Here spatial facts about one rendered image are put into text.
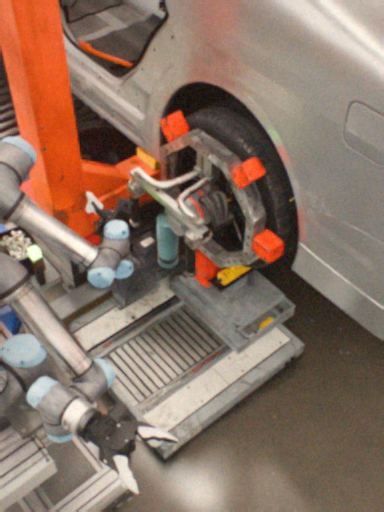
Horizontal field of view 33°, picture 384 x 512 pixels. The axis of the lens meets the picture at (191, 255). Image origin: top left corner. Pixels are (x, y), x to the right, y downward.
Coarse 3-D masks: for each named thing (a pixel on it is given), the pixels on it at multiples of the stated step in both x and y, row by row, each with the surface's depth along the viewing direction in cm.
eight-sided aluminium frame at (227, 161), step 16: (176, 144) 244; (192, 144) 235; (208, 144) 234; (160, 160) 259; (176, 160) 260; (224, 160) 225; (240, 160) 226; (176, 176) 266; (176, 192) 270; (240, 192) 225; (256, 208) 229; (256, 224) 229; (208, 240) 268; (208, 256) 266; (224, 256) 260; (240, 256) 246; (256, 256) 244
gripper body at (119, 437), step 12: (84, 420) 143; (96, 420) 145; (84, 432) 144; (108, 432) 141; (120, 432) 142; (132, 432) 142; (96, 444) 145; (108, 444) 139; (120, 444) 140; (132, 444) 144
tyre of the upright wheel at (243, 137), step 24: (192, 120) 243; (216, 120) 232; (240, 120) 231; (240, 144) 226; (264, 144) 227; (264, 168) 224; (264, 192) 228; (288, 192) 229; (288, 216) 232; (216, 240) 272; (288, 240) 241; (264, 264) 252
